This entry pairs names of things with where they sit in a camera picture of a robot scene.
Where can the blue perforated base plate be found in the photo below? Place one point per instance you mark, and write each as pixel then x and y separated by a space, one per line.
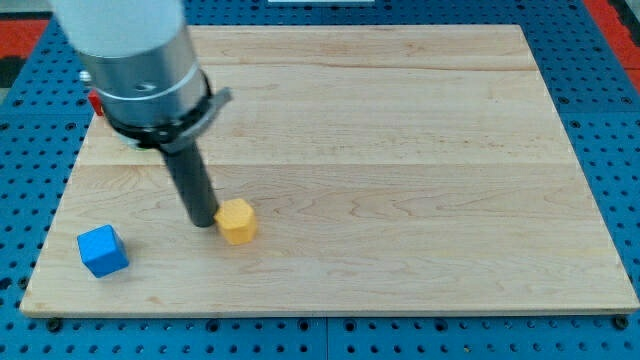
pixel 589 55

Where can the red block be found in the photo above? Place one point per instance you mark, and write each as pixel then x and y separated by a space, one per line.
pixel 94 100

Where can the yellow hexagon block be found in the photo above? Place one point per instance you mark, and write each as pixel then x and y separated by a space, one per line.
pixel 236 221

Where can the light wooden board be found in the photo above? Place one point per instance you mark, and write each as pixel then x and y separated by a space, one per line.
pixel 393 170

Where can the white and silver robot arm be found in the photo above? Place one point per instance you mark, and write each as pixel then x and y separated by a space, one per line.
pixel 139 58

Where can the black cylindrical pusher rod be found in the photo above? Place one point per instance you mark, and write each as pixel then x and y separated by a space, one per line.
pixel 193 184

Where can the blue cube block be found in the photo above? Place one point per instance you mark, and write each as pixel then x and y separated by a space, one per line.
pixel 102 251

